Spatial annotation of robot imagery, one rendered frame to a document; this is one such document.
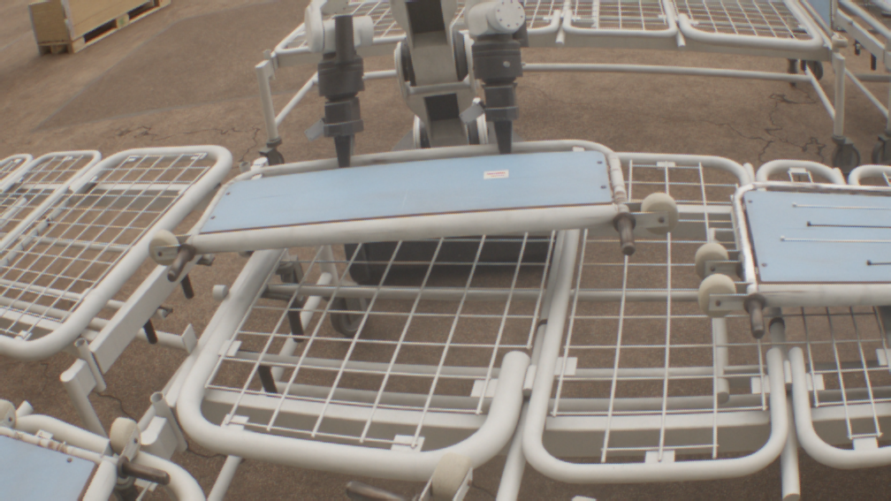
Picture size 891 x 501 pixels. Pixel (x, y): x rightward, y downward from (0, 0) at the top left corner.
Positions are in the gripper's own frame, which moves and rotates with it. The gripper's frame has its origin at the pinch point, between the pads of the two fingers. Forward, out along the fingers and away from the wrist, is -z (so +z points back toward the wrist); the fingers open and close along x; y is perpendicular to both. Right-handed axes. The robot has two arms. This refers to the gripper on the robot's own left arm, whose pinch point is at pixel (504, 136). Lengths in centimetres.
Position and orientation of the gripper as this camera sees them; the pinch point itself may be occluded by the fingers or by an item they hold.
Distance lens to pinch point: 155.4
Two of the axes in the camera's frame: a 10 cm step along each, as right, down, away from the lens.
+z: -0.9, -9.8, -1.9
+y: -9.9, 0.6, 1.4
